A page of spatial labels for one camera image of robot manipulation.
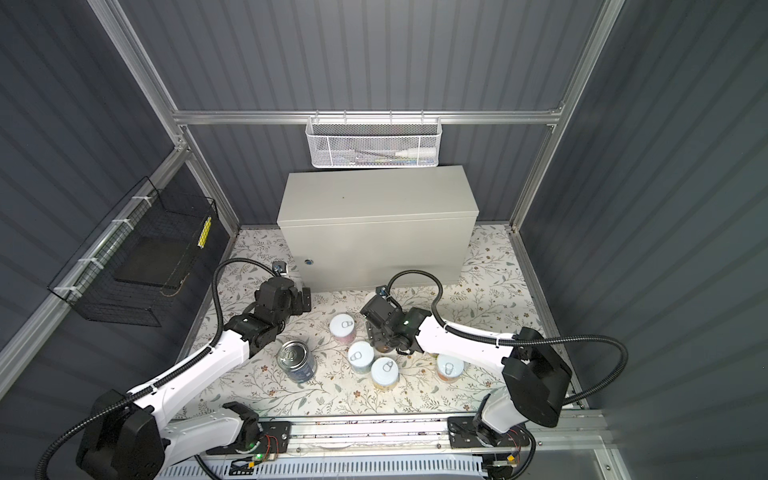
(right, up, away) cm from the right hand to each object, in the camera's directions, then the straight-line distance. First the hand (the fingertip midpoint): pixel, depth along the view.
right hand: (384, 329), depth 84 cm
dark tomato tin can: (-1, -6, +1) cm, 6 cm away
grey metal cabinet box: (-11, +31, +27) cm, 43 cm away
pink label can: (-13, -1, +3) cm, 13 cm away
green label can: (-6, -7, -3) cm, 10 cm away
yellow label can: (0, -11, -5) cm, 12 cm away
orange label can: (+17, -9, -5) cm, 20 cm away
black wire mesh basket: (-62, +22, -8) cm, 66 cm away
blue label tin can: (-22, -6, -8) cm, 25 cm away
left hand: (-27, +11, 0) cm, 29 cm away
